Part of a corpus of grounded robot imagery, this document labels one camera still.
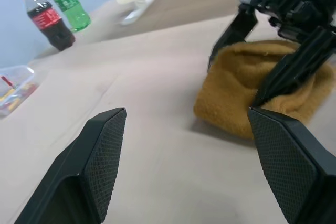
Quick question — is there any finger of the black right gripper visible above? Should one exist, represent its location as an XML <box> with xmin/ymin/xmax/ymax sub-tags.
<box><xmin>208</xmin><ymin>10</ymin><xmax>258</xmax><ymax>72</ymax></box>
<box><xmin>253</xmin><ymin>26</ymin><xmax>336</xmax><ymax>109</ymax></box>

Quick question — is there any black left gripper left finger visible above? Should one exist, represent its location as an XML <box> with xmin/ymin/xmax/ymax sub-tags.
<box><xmin>14</xmin><ymin>107</ymin><xmax>127</xmax><ymax>224</ymax></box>

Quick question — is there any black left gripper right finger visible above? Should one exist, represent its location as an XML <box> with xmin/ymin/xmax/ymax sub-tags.
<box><xmin>247</xmin><ymin>108</ymin><xmax>336</xmax><ymax>224</ymax></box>

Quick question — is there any mustard yellow towel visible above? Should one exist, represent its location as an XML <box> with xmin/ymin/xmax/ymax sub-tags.
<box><xmin>193</xmin><ymin>39</ymin><xmax>336</xmax><ymax>141</ymax></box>

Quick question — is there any clear plastic container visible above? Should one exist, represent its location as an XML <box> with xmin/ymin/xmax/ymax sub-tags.
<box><xmin>0</xmin><ymin>65</ymin><xmax>40</xmax><ymax>119</ymax></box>

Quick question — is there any cola bottle red cap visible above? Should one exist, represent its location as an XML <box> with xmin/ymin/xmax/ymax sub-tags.
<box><xmin>16</xmin><ymin>0</ymin><xmax>76</xmax><ymax>51</ymax></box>

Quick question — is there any green soda bottle yellow cap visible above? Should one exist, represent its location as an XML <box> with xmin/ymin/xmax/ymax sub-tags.
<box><xmin>43</xmin><ymin>0</ymin><xmax>92</xmax><ymax>33</ymax></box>

